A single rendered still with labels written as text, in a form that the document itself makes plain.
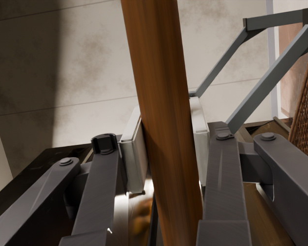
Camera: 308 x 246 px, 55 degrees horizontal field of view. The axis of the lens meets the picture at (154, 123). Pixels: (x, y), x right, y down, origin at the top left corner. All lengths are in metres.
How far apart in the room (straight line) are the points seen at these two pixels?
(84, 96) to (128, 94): 0.60
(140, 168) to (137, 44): 0.06
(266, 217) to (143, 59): 0.89
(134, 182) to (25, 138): 4.40
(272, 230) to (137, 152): 0.84
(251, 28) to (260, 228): 0.62
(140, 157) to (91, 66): 3.82
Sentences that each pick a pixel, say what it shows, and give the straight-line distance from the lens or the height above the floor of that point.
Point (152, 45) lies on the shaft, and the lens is 0.16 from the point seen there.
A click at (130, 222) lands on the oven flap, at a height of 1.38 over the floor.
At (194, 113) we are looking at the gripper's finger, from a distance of 0.17.
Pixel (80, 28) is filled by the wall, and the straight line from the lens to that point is 3.99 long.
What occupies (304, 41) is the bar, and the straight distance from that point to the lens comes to 0.60.
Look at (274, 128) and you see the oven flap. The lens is 1.72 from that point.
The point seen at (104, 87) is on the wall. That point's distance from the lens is 3.96.
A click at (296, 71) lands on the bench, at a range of 1.74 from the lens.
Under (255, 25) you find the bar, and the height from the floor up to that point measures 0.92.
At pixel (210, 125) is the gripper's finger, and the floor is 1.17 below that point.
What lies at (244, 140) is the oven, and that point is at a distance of 1.61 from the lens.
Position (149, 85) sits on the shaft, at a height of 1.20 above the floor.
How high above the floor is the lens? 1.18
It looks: 6 degrees up
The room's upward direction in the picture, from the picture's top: 98 degrees counter-clockwise
